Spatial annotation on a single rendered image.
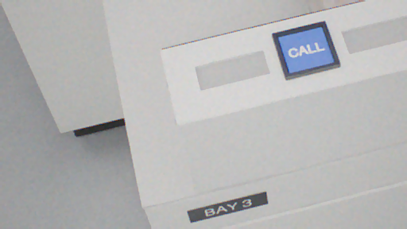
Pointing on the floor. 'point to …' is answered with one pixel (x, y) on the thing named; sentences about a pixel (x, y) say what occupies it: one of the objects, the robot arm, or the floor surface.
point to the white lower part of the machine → (70, 61)
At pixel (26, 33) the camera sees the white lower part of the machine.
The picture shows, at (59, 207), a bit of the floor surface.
